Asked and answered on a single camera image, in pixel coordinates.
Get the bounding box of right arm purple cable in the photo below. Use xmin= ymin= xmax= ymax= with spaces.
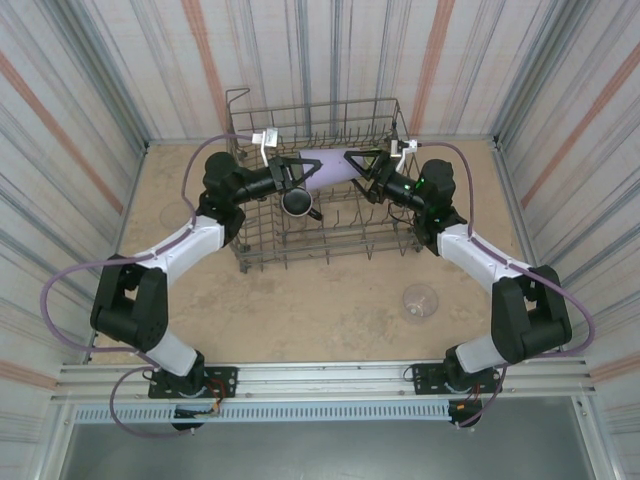
xmin=415 ymin=141 xmax=597 ymax=430

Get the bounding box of grey wire dish rack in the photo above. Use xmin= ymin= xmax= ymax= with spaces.
xmin=224 ymin=88 xmax=424 ymax=275

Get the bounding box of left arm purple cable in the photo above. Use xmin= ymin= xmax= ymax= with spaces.
xmin=43 ymin=133 xmax=256 ymax=439

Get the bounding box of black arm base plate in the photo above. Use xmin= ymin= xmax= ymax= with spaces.
xmin=148 ymin=365 xmax=239 ymax=400
xmin=410 ymin=362 xmax=503 ymax=396

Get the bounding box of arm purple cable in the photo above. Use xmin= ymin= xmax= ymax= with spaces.
xmin=43 ymin=133 xmax=256 ymax=439
xmin=415 ymin=141 xmax=597 ymax=430

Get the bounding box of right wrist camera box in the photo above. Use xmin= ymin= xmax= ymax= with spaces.
xmin=390 ymin=139 xmax=419 ymax=174

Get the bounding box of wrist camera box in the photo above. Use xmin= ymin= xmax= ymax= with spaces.
xmin=249 ymin=127 xmax=280 ymax=167
xmin=390 ymin=139 xmax=419 ymax=174

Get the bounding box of grey metal panel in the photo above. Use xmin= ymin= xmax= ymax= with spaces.
xmin=59 ymin=422 xmax=601 ymax=480

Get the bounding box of lavender plastic cup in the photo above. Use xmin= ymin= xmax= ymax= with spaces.
xmin=298 ymin=148 xmax=359 ymax=194

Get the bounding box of black mug with handle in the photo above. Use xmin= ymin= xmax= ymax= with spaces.
xmin=280 ymin=188 xmax=325 ymax=221

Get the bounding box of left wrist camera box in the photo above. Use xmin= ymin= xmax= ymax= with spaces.
xmin=249 ymin=127 xmax=280 ymax=167

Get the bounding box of aluminium mounting rail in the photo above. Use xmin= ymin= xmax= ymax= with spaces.
xmin=49 ymin=357 xmax=599 ymax=404

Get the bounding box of white slotted cable duct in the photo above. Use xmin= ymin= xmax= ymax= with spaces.
xmin=69 ymin=402 xmax=454 ymax=425

